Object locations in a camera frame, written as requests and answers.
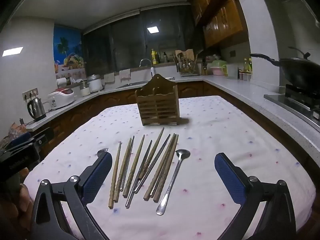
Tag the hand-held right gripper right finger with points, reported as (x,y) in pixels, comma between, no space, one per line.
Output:
(230,177)

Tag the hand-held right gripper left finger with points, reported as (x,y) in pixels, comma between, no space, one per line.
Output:
(97,177)

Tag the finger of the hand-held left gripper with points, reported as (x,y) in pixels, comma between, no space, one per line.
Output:
(41,140)
(21,140)

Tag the wooden chopstick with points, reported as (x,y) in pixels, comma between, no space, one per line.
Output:
(115,175)
(123,170)
(161,170)
(153,180)
(160,187)
(134,165)
(155,146)

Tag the metal fork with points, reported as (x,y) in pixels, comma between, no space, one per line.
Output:
(103,151)

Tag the metal spoon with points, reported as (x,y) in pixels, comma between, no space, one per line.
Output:
(182,153)

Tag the wooden utensil holder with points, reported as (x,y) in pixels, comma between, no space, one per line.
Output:
(157,105)

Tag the dish rack with utensils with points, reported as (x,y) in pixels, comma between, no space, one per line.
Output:
(187,67)

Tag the patterned cloth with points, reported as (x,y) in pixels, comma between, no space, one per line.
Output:
(10,130)

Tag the steel electric kettle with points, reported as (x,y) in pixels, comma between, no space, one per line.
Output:
(37,108)

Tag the white floral tablecloth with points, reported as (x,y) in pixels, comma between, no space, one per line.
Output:
(200,142)

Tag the white and red rice cooker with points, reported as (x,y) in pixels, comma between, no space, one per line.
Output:
(61,97)

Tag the white paper towel roll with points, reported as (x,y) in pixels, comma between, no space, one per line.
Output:
(61,83)

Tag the glass jar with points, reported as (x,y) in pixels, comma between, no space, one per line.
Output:
(84,90)

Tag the white pot with metal lid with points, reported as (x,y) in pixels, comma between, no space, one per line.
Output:
(95,83)

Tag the wooden base cabinets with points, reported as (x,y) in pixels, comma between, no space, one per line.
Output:
(115,97)

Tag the speckled kitchen countertop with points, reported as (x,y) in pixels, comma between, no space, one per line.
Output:
(250,97)

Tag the ceiling light panel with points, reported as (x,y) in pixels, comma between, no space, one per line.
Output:
(12,52)

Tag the tropical printed blind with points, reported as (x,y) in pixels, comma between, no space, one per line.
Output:
(67,52)

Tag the beige dishcloth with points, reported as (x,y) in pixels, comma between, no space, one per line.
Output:
(109,78)

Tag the gas stove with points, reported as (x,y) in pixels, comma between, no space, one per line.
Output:
(287,102)

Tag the steel sink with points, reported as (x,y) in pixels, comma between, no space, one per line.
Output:
(132,83)

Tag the pink towel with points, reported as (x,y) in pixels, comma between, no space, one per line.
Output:
(125,75)

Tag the clear plastic pitcher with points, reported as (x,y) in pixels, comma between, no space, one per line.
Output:
(232,71)

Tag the green and pink bowl stack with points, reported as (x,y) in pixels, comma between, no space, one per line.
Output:
(218,67)

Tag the cooking oil bottles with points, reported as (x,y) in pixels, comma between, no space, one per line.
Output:
(247,67)

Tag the kitchen faucet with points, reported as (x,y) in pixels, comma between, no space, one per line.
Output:
(151,71)

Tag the black wok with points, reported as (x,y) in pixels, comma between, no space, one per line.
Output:
(300,72)

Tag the dark kitchen window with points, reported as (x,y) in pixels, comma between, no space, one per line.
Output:
(125,45)

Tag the wooden cutting boards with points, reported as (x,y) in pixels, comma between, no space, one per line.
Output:
(185,53)

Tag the yellow bottle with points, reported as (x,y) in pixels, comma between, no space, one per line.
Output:
(155,57)

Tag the dark bottle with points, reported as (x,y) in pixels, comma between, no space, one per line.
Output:
(165,58)

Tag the wall socket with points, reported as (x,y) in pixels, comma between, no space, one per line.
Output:
(30,93)

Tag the wooden wall cabinets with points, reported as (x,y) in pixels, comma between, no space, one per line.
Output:
(222,20)

